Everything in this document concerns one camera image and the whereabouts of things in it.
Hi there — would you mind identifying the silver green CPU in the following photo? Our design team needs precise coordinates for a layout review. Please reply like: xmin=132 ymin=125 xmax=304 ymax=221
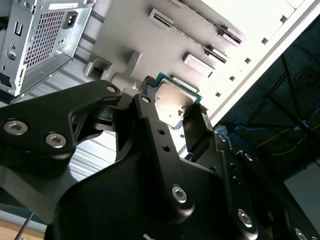
xmin=153 ymin=72 xmax=203 ymax=131

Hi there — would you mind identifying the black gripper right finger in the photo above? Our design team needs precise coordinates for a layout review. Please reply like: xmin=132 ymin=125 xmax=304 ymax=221
xmin=184 ymin=103 xmax=320 ymax=240

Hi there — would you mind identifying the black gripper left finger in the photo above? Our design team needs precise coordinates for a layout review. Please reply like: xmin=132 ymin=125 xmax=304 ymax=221
xmin=0 ymin=75 xmax=196 ymax=223

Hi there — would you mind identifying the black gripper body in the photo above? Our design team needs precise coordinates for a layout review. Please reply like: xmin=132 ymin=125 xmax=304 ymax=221
xmin=46 ymin=151 xmax=260 ymax=240

